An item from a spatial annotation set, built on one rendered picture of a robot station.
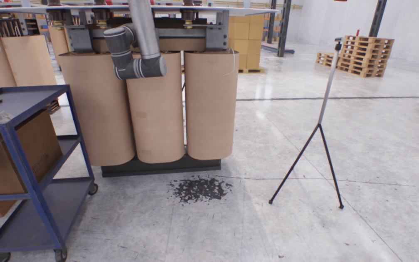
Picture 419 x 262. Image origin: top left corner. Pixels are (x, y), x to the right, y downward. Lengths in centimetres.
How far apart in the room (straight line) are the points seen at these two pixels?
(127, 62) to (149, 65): 12
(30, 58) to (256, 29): 507
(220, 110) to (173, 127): 39
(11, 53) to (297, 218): 384
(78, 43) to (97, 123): 56
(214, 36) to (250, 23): 484
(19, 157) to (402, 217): 248
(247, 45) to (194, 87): 488
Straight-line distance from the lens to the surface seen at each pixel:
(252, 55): 650
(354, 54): 844
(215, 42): 159
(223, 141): 180
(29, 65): 382
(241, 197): 184
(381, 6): 1395
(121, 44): 122
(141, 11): 115
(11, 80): 411
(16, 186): 134
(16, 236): 179
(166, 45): 167
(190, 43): 167
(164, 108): 164
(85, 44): 168
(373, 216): 210
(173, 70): 159
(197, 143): 179
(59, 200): 190
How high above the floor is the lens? 125
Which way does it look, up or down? 26 degrees down
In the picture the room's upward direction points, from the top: 1 degrees clockwise
